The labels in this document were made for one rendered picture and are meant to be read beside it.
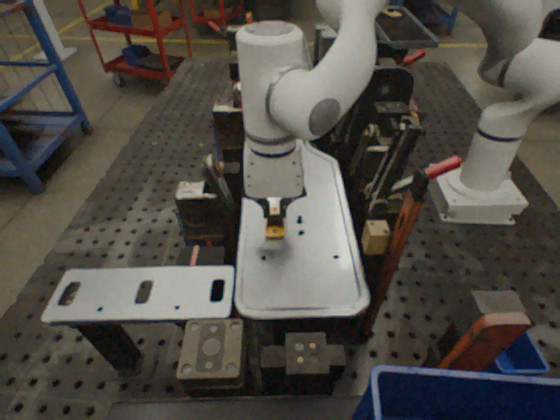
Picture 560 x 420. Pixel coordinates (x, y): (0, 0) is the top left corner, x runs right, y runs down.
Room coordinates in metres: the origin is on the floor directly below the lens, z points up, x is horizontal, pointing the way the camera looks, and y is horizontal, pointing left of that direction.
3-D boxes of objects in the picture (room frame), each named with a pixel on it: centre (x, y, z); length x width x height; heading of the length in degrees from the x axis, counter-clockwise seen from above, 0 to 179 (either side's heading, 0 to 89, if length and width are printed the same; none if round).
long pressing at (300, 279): (0.94, -0.02, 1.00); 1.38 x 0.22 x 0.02; 1
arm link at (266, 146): (0.46, 0.01, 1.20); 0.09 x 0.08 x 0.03; 91
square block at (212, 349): (0.18, 0.09, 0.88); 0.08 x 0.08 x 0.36; 1
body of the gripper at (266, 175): (0.46, 0.02, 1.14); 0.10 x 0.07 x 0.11; 91
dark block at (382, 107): (0.70, -0.24, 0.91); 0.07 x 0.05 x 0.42; 91
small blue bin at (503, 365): (0.30, -0.48, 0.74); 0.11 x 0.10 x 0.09; 1
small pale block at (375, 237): (0.38, -0.16, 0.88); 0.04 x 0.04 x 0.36; 1
